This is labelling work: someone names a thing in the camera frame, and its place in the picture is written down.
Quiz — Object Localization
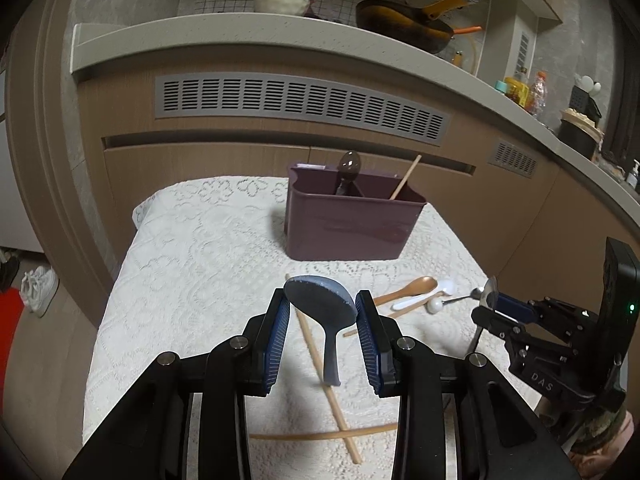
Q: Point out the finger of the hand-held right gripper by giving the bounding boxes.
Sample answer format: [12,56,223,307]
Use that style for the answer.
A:
[471,306,596,411]
[492,292,601,333]

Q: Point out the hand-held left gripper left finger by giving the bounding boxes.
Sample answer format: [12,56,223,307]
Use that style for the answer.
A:
[62,287,292,480]

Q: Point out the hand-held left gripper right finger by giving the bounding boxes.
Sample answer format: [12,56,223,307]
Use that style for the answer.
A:
[354,290,583,480]

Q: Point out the metal spoon with dark handle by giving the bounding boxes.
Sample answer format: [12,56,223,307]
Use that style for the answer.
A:
[442,276,499,311]

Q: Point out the blue rice paddle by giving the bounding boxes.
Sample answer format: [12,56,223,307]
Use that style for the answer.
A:
[283,275,358,387]

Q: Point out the white spoon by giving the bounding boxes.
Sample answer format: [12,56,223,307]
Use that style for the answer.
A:
[391,278,457,311]

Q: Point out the wooden spoon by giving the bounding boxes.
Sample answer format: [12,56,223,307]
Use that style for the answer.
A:
[372,276,439,307]

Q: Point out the purple utensil holder box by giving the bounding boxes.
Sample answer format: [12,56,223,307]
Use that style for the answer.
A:
[285,162,427,262]

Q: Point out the person's right forearm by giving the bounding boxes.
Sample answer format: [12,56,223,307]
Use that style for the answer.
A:
[537,395,638,480]

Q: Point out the wooden chopstick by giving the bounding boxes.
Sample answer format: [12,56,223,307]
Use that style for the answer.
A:
[344,302,431,337]
[285,273,362,465]
[389,155,422,201]
[249,422,399,442]

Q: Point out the small grey vent grille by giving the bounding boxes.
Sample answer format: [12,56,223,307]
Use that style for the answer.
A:
[487,139,541,178]

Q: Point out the black rice cooker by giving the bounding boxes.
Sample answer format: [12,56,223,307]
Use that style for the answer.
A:
[557,107,603,161]

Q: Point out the dark brown spoon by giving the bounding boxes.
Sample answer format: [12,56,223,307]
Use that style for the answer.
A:
[334,151,363,196]

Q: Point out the wooden kitchen cabinet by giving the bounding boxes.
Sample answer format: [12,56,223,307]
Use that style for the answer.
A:
[75,67,616,321]

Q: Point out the clear bottle with orange cap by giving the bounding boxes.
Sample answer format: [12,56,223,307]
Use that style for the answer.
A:
[530,71,548,118]

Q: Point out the yellow oil bottle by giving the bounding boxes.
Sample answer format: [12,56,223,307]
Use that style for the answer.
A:
[504,71,531,107]

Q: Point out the white sneakers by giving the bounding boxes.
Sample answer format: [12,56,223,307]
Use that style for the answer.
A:
[20,266,60,317]

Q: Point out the large grey vent grille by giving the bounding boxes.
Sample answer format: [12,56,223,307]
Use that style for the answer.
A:
[154,74,452,147]

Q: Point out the red floor mat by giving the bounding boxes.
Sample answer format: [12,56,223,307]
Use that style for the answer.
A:
[0,292,26,356]

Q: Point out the black shoes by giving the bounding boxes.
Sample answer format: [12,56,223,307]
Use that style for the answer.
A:
[0,255,20,293]

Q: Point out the grey stone kitchen counter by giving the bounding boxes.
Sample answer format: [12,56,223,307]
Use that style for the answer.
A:
[70,12,640,241]

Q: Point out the cream ceramic bowl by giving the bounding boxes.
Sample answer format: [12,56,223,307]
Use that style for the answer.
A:
[254,0,316,15]

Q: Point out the frying pan with orange handle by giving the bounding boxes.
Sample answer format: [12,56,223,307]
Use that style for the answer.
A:
[370,15,485,56]

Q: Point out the frying pan with yellow handle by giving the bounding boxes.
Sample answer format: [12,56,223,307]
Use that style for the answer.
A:
[356,0,478,36]

